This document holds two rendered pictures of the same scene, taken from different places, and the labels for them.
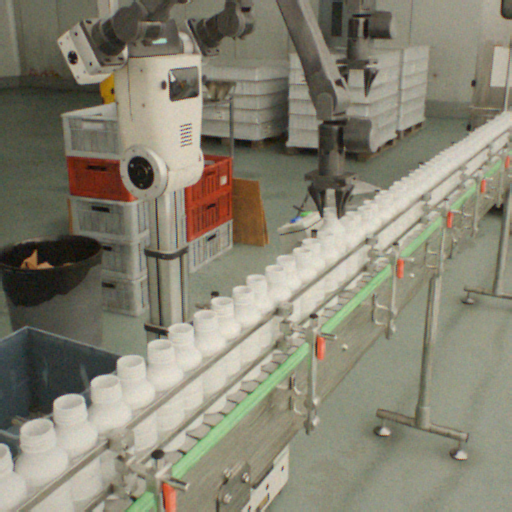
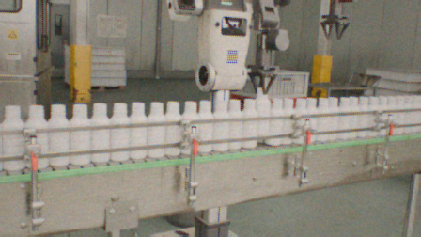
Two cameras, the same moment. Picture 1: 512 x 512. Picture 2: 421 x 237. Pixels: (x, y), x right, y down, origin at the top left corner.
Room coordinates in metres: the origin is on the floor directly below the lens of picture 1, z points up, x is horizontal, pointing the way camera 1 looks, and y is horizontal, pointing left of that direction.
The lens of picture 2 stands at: (-0.04, -0.76, 1.37)
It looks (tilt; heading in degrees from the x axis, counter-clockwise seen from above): 10 degrees down; 29
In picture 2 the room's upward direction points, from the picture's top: 3 degrees clockwise
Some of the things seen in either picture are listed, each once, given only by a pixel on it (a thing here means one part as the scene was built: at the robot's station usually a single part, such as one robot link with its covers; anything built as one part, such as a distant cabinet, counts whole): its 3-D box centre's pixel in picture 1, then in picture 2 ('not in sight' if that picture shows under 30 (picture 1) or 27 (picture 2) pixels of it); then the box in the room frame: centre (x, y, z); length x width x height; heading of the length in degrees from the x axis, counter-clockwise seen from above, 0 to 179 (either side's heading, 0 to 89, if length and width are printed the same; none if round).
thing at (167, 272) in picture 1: (169, 306); not in sight; (1.94, 0.28, 0.74); 0.11 x 0.11 x 0.40; 61
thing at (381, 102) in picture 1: (345, 101); not in sight; (8.33, -1.08, 0.59); 1.24 x 1.03 x 1.17; 153
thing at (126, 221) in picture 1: (130, 205); not in sight; (3.78, 0.73, 0.55); 0.61 x 0.41 x 0.22; 158
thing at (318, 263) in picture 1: (310, 278); (233, 124); (1.32, -0.11, 1.08); 0.06 x 0.06 x 0.17
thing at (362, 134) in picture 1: (350, 121); (272, 32); (1.41, -0.19, 1.40); 0.12 x 0.09 x 0.12; 60
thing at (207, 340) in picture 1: (206, 361); (119, 132); (0.96, 0.08, 1.08); 0.06 x 0.06 x 0.17
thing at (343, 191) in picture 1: (333, 197); (263, 80); (1.42, -0.17, 1.23); 0.07 x 0.07 x 0.09; 61
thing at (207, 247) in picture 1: (187, 241); not in sight; (4.44, 0.48, 0.11); 0.61 x 0.41 x 0.22; 154
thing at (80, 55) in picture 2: not in sight; (80, 72); (6.42, 5.73, 0.55); 0.40 x 0.40 x 1.10; 61
